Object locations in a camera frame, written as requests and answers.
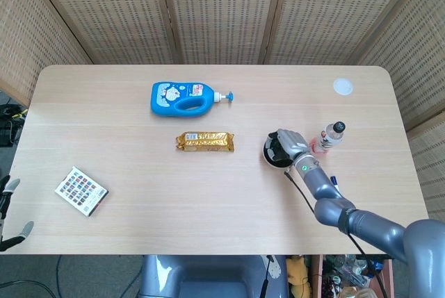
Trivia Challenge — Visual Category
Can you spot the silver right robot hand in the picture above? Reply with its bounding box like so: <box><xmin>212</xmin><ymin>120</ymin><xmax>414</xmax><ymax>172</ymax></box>
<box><xmin>266</xmin><ymin>129</ymin><xmax>309</xmax><ymax>167</ymax></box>

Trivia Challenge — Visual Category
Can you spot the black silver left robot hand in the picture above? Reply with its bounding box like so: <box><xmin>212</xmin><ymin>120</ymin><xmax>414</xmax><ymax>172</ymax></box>
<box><xmin>0</xmin><ymin>174</ymin><xmax>35</xmax><ymax>252</ymax></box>

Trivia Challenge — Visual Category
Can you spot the black round bowl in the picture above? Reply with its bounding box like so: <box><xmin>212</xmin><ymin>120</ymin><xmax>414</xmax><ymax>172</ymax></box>
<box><xmin>261</xmin><ymin>134</ymin><xmax>296</xmax><ymax>171</ymax></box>

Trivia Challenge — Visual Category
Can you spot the clear drink bottle black cap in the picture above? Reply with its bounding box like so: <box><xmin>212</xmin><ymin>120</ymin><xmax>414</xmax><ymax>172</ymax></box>
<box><xmin>309</xmin><ymin>121</ymin><xmax>347</xmax><ymax>156</ymax></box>

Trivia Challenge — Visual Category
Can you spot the blue pump detergent bottle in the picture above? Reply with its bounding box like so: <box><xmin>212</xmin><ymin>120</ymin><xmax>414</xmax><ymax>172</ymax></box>
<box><xmin>149</xmin><ymin>81</ymin><xmax>235</xmax><ymax>118</ymax></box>

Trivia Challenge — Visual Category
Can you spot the black floor equipment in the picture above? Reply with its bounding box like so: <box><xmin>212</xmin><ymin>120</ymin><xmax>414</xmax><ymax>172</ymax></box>
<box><xmin>0</xmin><ymin>103</ymin><xmax>29</xmax><ymax>148</ymax></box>

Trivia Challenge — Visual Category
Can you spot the white plastic cup lid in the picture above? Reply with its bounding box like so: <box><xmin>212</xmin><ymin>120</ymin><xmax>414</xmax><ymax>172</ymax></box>
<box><xmin>332</xmin><ymin>78</ymin><xmax>355</xmax><ymax>96</ymax></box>

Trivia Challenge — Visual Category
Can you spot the colourful printed card box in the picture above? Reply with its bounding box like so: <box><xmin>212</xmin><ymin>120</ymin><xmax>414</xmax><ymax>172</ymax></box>
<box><xmin>54</xmin><ymin>166</ymin><xmax>110</xmax><ymax>217</ymax></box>

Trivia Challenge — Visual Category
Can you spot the gold cookie package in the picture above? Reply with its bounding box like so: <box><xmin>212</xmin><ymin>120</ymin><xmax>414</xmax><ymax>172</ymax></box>
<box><xmin>174</xmin><ymin>131</ymin><xmax>236</xmax><ymax>154</ymax></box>

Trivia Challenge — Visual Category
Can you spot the yellow plush toy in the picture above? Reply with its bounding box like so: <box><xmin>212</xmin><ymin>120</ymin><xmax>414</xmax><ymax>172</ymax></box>
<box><xmin>286</xmin><ymin>255</ymin><xmax>313</xmax><ymax>298</ymax></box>

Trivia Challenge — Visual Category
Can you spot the brown wooden crate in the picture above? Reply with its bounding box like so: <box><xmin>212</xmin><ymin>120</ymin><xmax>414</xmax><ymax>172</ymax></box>
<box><xmin>311</xmin><ymin>254</ymin><xmax>396</xmax><ymax>298</ymax></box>

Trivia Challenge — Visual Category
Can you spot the woven bamboo folding screen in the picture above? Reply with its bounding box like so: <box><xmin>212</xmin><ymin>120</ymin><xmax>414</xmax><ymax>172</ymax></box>
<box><xmin>0</xmin><ymin>0</ymin><xmax>445</xmax><ymax>221</ymax></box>

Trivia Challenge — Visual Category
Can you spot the grey robot torso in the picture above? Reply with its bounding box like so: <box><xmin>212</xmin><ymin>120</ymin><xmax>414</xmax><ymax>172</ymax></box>
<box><xmin>138</xmin><ymin>254</ymin><xmax>289</xmax><ymax>298</ymax></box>

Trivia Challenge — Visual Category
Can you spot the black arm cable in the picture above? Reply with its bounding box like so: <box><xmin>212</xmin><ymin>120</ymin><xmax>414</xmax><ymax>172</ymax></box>
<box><xmin>284</xmin><ymin>170</ymin><xmax>387</xmax><ymax>298</ymax></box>

